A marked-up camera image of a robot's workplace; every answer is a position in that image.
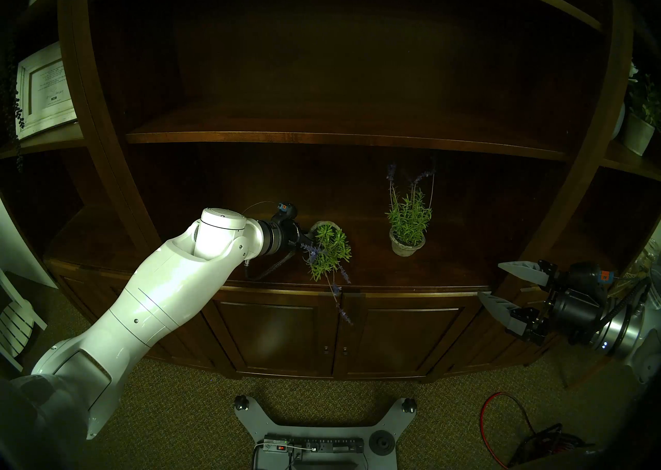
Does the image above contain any black round disk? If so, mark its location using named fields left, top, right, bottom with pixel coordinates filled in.
left=369, top=430, right=396, bottom=457

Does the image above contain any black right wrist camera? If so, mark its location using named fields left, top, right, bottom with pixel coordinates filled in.
left=568, top=261, right=616, bottom=291

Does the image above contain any black and red cable coil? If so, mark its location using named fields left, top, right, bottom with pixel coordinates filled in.
left=509, top=423, right=587, bottom=470

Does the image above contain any green plant in white pot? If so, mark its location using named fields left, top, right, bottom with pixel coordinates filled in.
left=622, top=64, right=661, bottom=156

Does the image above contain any wooden cabinet door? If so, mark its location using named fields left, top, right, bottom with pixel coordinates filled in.
left=214, top=296, right=336, bottom=378
left=338, top=296, right=465, bottom=379

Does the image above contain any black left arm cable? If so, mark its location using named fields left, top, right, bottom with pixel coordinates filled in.
left=245, top=247, right=301, bottom=282

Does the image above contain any clear vase with twigs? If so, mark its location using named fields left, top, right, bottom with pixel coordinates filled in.
left=620, top=239, right=661, bottom=289

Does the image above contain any braided right arm cable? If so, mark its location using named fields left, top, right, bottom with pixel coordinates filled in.
left=594, top=277, right=652, bottom=341

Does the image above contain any dark trailing plant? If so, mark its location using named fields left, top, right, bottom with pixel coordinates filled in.
left=3, top=35, right=26, bottom=173

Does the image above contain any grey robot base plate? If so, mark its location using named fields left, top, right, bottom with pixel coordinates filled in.
left=233, top=396, right=417, bottom=470

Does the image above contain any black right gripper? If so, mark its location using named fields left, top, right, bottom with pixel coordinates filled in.
left=477, top=260, right=611, bottom=346

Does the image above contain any white framed certificate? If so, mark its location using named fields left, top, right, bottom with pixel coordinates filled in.
left=15, top=42, right=78, bottom=140

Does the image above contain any white slatted wooden chair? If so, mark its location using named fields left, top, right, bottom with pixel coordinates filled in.
left=0, top=268, right=48, bottom=371

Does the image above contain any black power strip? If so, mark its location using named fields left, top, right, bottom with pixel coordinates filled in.
left=263, top=435, right=365, bottom=454

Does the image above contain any fake lavender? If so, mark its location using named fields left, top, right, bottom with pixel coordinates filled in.
left=385, top=163, right=435, bottom=257
left=301, top=220, right=355, bottom=326

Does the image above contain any dark wooden shelf cabinet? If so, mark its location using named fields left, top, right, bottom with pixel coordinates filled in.
left=0, top=0, right=661, bottom=384

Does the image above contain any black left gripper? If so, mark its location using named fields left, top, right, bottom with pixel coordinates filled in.
left=286, top=219, right=318, bottom=255

